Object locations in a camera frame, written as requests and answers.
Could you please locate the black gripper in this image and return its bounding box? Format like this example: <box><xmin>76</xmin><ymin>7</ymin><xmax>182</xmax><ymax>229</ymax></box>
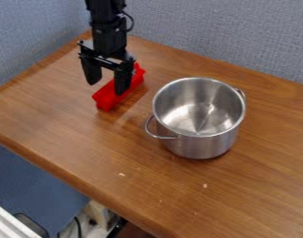
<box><xmin>78</xmin><ymin>20</ymin><xmax>134</xmax><ymax>96</ymax></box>

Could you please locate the red rectangular block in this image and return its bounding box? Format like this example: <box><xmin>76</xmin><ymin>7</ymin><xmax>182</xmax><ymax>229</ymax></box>
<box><xmin>92</xmin><ymin>63</ymin><xmax>145</xmax><ymax>112</ymax></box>

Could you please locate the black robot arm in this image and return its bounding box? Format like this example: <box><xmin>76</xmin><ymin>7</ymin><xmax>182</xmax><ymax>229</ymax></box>
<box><xmin>78</xmin><ymin>0</ymin><xmax>134</xmax><ymax>96</ymax></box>

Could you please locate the stainless steel pot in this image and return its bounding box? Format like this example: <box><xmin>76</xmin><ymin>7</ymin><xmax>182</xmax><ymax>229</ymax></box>
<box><xmin>144</xmin><ymin>77</ymin><xmax>245</xmax><ymax>160</ymax></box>

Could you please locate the white clutter under table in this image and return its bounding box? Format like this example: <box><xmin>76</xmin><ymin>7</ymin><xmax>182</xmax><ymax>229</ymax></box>
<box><xmin>56</xmin><ymin>200</ymin><xmax>126</xmax><ymax>238</ymax></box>

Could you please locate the white ribbed device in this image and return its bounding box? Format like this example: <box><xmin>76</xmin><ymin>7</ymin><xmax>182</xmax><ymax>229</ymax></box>
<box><xmin>0</xmin><ymin>206</ymin><xmax>49</xmax><ymax>238</ymax></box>

